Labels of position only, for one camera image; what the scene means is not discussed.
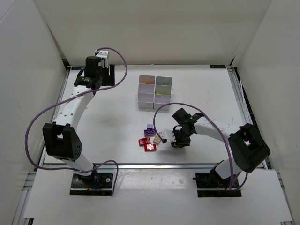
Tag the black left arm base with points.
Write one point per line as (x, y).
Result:
(84, 186)

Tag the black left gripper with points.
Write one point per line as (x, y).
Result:
(111, 75)

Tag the red lego brick with dots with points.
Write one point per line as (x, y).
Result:
(150, 147)

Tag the purple lego brick with holes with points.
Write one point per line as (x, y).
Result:
(149, 132)

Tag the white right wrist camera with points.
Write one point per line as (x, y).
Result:
(167, 135)

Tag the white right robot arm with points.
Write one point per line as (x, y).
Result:
(245, 146)

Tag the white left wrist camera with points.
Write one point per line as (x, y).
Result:
(104, 56)

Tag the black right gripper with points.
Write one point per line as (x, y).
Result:
(177, 137)

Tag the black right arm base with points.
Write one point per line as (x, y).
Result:
(211, 185)

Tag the tan lego brick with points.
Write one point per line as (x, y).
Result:
(156, 140)

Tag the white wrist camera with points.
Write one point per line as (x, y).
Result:
(167, 135)
(104, 56)

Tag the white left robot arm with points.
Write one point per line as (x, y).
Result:
(61, 139)

